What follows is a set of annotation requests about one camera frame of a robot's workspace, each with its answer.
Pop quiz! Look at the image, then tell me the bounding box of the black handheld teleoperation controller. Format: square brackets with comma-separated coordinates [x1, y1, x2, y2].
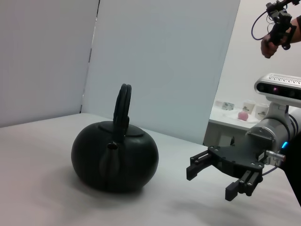
[265, 0, 297, 50]

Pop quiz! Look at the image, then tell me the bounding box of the blue controller cable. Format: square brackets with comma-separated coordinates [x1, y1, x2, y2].
[250, 9, 269, 40]

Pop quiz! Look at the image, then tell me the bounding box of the white mug with green pattern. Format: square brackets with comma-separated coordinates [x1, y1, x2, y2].
[222, 101, 236, 112]

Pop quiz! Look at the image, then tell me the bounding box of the white partition board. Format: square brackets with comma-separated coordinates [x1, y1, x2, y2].
[0, 0, 99, 129]
[79, 0, 242, 145]

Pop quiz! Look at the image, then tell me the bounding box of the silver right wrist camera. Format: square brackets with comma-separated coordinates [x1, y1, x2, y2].
[253, 73, 301, 106]

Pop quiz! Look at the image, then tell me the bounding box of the black round teapot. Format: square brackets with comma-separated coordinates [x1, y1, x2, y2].
[71, 83, 159, 194]

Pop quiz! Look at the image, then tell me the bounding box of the person's hand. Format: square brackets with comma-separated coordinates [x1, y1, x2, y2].
[260, 34, 280, 59]

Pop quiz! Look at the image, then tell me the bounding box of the silver right gripper cable plug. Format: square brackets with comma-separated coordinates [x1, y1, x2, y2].
[265, 150, 287, 163]

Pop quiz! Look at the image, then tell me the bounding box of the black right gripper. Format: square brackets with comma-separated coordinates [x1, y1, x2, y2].
[186, 145, 268, 202]

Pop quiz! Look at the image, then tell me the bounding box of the white paper cup with logo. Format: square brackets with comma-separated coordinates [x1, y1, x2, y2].
[255, 103, 270, 120]
[243, 100, 256, 116]

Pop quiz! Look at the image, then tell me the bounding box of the thin right gripper cable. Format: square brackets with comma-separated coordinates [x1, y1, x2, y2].
[261, 164, 283, 177]

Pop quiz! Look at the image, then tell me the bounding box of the white side table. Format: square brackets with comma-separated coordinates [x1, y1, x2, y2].
[203, 107, 263, 148]

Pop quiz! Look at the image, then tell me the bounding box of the person's forearm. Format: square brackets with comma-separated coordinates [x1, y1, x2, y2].
[289, 16, 301, 45]

